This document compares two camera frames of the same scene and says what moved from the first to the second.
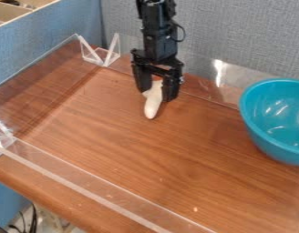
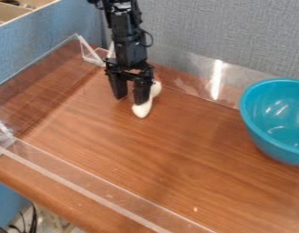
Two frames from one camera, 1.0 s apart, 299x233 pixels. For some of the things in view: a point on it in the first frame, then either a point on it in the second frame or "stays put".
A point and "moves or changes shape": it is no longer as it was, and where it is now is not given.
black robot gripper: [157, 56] to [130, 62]
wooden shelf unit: [8, 10] stays put
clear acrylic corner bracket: [99, 55] stays put
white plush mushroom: [153, 96] moves or changes shape
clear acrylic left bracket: [3, 137] stays put
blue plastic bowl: [273, 112] stays put
